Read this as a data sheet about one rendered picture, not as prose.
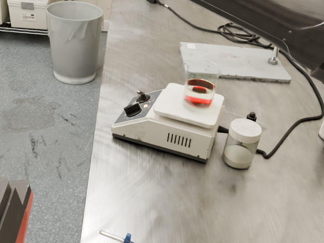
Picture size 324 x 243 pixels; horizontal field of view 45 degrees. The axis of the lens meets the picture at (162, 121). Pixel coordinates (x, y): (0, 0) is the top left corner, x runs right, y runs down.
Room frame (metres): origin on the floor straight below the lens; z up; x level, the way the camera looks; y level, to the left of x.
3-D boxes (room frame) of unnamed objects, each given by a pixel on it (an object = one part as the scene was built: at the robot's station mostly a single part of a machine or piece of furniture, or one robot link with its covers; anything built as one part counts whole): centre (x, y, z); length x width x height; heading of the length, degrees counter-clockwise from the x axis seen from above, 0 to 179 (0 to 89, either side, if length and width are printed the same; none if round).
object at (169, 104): (0.66, -0.05, 0.83); 0.12 x 0.12 x 0.01; 78
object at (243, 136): (0.61, -0.16, 0.79); 0.06 x 0.06 x 0.08
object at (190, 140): (0.66, -0.02, 0.79); 0.22 x 0.13 x 0.08; 78
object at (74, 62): (2.21, 0.59, 0.21); 0.33 x 0.33 x 0.42
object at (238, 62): (1.07, -0.18, 0.76); 0.30 x 0.20 x 0.01; 98
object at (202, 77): (0.65, -0.06, 0.88); 0.07 x 0.06 x 0.08; 56
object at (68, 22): (2.21, 0.59, 0.22); 0.33 x 0.33 x 0.41
